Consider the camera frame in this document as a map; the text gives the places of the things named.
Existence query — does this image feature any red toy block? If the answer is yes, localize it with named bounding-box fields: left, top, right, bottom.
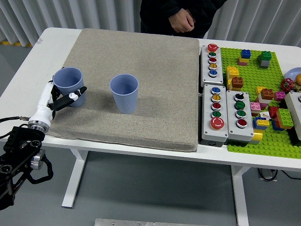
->
left=268, top=106, right=281, bottom=119

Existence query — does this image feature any grey selector switch control box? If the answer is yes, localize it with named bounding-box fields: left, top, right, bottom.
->
left=226, top=89, right=255, bottom=145

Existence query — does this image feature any blue ribbed plastic cup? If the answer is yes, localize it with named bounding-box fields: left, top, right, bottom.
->
left=110, top=73, right=139, bottom=114
left=52, top=67, right=86, bottom=108

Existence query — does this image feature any black floor cable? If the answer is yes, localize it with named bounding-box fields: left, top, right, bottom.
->
left=281, top=169, right=301, bottom=181

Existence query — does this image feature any person's hand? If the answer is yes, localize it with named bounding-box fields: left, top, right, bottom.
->
left=169, top=8, right=195, bottom=33

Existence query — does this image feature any red valve wheel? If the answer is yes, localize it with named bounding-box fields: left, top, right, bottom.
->
left=281, top=78, right=294, bottom=93

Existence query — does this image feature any person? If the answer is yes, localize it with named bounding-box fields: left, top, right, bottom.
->
left=140, top=0, right=228, bottom=39

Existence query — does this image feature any grey-brown fabric mat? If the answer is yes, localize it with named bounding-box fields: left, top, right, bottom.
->
left=47, top=28, right=200, bottom=153

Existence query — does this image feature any silver metal plate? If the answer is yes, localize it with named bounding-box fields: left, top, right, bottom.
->
left=94, top=218, right=184, bottom=226

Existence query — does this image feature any white box with black base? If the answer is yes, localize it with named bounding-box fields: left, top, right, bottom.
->
left=284, top=91, right=301, bottom=145

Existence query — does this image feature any green studded baseplate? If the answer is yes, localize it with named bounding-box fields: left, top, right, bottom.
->
left=220, top=47, right=301, bottom=160

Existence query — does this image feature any grey five-button control box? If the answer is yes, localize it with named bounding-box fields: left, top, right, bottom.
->
left=199, top=84, right=230, bottom=148
left=199, top=43, right=224, bottom=88

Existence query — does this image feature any white table leg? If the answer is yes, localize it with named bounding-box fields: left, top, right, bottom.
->
left=230, top=164, right=250, bottom=226
left=61, top=148, right=89, bottom=209

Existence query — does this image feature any large green toy block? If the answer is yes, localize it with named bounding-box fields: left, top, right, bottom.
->
left=276, top=108, right=294, bottom=129

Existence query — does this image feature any translucent yellow toy block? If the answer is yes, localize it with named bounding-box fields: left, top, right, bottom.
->
left=248, top=131, right=263, bottom=145

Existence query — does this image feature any light blue plate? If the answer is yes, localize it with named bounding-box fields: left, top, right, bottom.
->
left=285, top=67, right=301, bottom=81

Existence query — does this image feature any white pleated curtain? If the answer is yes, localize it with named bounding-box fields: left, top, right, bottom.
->
left=0, top=0, right=301, bottom=48

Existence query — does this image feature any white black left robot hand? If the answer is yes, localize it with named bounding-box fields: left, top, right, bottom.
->
left=30, top=74, right=87, bottom=123

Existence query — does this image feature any white and pink toy block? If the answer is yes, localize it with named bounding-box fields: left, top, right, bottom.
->
left=258, top=94, right=270, bottom=110

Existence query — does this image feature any brown toy block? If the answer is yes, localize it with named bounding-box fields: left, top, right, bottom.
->
left=231, top=77, right=244, bottom=91
left=260, top=88, right=275, bottom=100

